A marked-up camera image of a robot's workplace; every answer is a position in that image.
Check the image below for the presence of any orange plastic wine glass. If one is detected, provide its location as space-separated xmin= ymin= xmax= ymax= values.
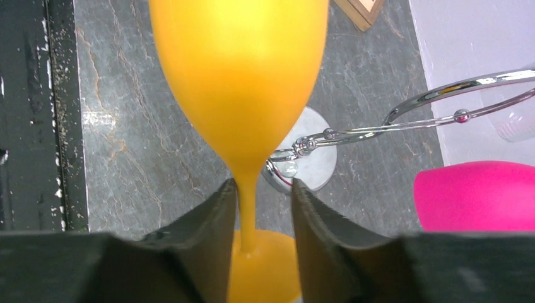
xmin=148 ymin=1 xmax=329 ymax=302

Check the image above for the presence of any chrome wire wine glass rack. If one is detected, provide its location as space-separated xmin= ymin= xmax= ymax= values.
xmin=261 ymin=67 xmax=534 ymax=194

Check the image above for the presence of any wooden chessboard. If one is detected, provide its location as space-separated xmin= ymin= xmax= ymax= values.
xmin=334 ymin=0 xmax=385 ymax=32

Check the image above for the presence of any pink plastic wine glass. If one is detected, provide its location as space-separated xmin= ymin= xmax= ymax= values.
xmin=413 ymin=161 xmax=534 ymax=232

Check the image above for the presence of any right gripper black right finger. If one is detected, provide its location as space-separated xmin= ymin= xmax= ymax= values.
xmin=291 ymin=179 xmax=401 ymax=302

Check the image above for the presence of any clear tumbler wine glass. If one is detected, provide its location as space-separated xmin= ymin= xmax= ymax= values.
xmin=480 ymin=81 xmax=534 ymax=143

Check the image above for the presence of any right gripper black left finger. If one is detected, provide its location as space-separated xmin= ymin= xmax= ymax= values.
xmin=142 ymin=179 xmax=237 ymax=302

